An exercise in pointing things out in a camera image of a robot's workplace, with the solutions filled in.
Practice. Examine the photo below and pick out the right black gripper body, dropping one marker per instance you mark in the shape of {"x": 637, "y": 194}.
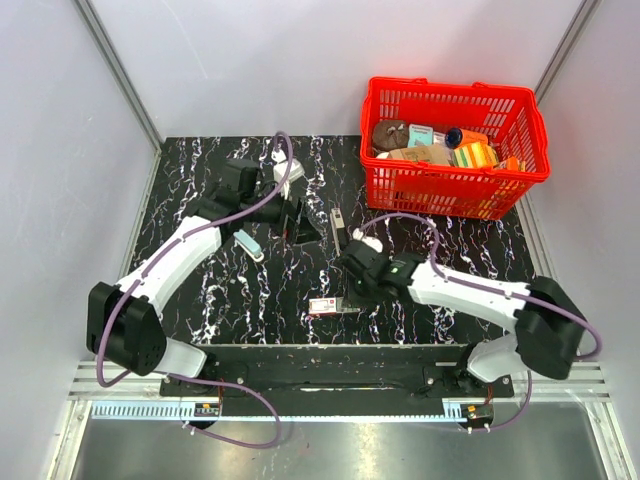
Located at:
{"x": 364, "y": 286}

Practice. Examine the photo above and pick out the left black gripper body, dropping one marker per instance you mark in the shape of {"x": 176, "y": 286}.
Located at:
{"x": 275, "y": 213}

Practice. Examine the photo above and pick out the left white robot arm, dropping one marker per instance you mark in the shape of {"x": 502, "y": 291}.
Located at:
{"x": 124, "y": 319}

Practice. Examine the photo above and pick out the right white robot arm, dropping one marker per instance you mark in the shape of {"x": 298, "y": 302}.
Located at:
{"x": 544, "y": 326}

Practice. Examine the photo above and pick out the brown cardboard box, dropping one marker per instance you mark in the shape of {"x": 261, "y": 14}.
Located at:
{"x": 434, "y": 154}

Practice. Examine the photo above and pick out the brown round item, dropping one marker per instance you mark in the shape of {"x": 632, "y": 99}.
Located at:
{"x": 389, "y": 135}

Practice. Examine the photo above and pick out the teal white box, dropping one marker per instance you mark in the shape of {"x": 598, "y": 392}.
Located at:
{"x": 420, "y": 135}

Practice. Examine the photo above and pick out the red plastic basket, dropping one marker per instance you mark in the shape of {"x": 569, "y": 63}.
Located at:
{"x": 507, "y": 115}

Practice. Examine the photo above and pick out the yellow green sticky notes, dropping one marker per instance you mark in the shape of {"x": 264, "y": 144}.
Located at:
{"x": 475, "y": 155}

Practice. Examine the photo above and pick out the orange bottle blue cap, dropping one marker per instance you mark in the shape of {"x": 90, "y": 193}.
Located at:
{"x": 458, "y": 137}

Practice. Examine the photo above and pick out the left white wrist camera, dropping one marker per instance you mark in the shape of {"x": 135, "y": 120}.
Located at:
{"x": 285, "y": 171}

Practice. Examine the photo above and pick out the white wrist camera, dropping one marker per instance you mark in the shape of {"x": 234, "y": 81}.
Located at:
{"x": 370, "y": 241}
{"x": 285, "y": 171}

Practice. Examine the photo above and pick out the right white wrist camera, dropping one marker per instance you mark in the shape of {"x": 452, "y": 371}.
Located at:
{"x": 370, "y": 241}

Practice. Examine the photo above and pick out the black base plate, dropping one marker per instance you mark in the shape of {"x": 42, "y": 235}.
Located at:
{"x": 349, "y": 405}

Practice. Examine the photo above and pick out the aluminium frame rail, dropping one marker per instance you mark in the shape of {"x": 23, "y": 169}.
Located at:
{"x": 289, "y": 373}

